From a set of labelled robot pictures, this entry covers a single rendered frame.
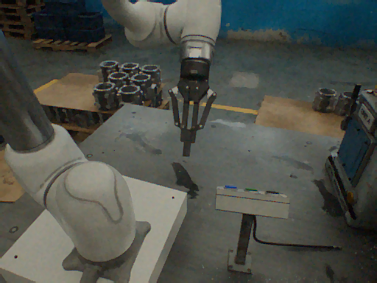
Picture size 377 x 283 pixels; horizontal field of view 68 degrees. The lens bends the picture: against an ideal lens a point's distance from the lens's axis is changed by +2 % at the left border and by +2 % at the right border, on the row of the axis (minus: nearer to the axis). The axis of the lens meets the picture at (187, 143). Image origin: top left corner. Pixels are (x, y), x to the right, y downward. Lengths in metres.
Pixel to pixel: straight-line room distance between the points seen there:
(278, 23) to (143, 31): 5.29
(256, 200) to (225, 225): 0.31
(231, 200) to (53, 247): 0.50
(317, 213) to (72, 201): 0.80
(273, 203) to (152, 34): 0.52
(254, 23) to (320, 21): 1.17
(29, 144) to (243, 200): 0.50
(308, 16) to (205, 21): 5.28
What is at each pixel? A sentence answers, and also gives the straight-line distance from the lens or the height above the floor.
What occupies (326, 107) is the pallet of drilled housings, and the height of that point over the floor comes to 0.22.
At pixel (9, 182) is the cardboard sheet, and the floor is 0.01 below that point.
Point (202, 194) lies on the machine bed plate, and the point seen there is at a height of 0.80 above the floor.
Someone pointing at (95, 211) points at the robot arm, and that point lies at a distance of 0.62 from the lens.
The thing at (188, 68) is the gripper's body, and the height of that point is 1.31.
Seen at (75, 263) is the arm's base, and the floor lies 0.90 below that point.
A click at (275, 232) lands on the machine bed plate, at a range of 0.99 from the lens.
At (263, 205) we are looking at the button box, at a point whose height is 1.07.
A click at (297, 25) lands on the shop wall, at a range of 6.00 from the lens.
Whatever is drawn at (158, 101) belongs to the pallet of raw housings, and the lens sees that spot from 3.00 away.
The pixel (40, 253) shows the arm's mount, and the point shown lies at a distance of 0.90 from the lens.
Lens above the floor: 1.56
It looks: 35 degrees down
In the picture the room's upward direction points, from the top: straight up
